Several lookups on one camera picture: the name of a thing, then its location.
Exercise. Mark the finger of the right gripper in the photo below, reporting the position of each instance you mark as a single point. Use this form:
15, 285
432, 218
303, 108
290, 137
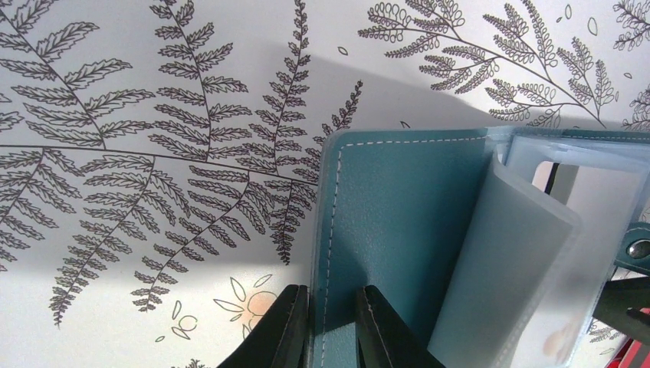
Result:
624, 306

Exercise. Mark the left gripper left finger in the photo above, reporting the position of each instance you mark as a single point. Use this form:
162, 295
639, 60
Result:
279, 339

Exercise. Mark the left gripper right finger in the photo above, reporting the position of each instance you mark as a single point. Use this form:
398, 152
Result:
382, 337

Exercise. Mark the white card with black stripe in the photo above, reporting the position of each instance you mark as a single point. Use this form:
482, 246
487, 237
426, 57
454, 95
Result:
603, 198

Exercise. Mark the teal card holder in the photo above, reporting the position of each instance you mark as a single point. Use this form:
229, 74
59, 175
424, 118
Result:
484, 268

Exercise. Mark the pile of red cards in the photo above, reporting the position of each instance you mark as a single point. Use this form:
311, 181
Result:
634, 355

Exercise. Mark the floral patterned table mat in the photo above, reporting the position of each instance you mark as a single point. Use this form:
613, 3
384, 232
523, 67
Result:
158, 158

